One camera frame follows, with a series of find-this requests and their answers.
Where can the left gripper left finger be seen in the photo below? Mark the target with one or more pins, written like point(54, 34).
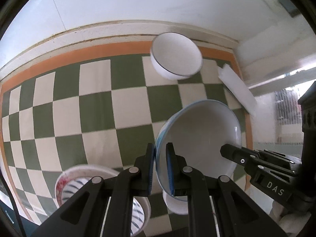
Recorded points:
point(103, 207)

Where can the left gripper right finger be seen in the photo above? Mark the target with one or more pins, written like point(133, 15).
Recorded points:
point(216, 206)

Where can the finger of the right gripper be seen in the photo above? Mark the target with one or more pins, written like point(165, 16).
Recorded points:
point(273, 173)

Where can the white plate pink rose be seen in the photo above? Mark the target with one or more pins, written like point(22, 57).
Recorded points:
point(74, 178)

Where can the white plate blue leaf pattern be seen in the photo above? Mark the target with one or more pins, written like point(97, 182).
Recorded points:
point(70, 188)

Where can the white bowl rose decor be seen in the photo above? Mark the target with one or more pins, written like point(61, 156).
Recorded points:
point(177, 205)

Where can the white bowl blue heart decor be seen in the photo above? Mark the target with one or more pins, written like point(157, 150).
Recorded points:
point(197, 133)

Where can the white bowl dark rim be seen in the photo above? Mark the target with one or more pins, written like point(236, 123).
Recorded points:
point(175, 57)

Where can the right hand white glove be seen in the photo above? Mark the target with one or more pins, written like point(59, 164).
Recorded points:
point(291, 223)

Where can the white flat paper packet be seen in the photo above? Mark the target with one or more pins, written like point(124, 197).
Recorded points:
point(238, 88)

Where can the green white checkered cloth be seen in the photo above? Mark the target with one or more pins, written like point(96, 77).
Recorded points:
point(97, 105)

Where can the black plug adapter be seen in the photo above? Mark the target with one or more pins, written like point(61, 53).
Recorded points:
point(290, 8)

